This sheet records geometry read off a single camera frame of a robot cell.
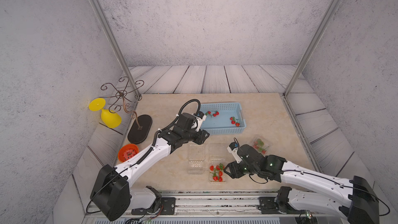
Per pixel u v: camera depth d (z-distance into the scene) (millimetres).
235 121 1046
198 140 708
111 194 398
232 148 700
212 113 1078
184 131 613
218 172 826
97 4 763
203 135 699
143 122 1080
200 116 711
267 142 934
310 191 489
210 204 748
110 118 791
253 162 574
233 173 667
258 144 931
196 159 883
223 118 1067
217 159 850
